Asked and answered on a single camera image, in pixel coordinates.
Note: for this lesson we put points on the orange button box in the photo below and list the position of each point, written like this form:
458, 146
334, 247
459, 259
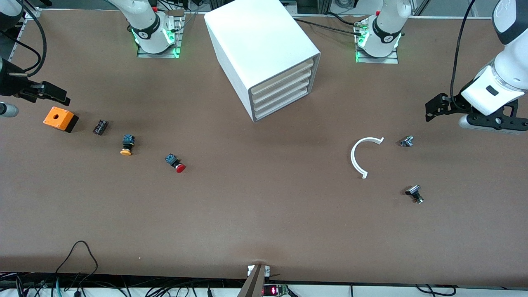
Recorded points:
57, 117

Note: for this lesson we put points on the yellow push button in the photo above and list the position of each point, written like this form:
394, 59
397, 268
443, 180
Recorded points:
126, 152

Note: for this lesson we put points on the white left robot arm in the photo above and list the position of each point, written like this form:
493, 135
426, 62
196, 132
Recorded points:
387, 24

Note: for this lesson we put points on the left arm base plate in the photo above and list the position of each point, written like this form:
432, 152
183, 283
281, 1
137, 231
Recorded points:
377, 60

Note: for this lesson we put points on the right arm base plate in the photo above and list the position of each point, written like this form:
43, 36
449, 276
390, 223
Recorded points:
156, 54

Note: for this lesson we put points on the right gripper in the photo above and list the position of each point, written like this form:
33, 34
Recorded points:
11, 84

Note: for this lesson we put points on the small silver switch part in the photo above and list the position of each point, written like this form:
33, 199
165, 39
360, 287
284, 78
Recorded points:
406, 142

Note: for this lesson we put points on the white curved plastic strip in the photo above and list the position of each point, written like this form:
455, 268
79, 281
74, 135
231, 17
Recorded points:
353, 159

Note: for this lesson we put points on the small black contact block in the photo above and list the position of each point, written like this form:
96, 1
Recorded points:
100, 127

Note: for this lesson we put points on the red push button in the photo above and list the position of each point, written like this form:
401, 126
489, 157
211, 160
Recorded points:
180, 167

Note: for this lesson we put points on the lowest white drawer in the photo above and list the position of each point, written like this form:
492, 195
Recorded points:
282, 104

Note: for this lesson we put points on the device with red display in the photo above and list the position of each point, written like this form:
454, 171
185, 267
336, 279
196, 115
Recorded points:
273, 290

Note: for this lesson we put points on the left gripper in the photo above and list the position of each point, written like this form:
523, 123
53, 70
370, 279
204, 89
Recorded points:
454, 106

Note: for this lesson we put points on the grey camera mount bar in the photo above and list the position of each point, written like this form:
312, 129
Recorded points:
252, 284

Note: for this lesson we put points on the aluminium table edge rail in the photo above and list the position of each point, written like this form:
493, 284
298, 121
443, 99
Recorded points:
22, 28

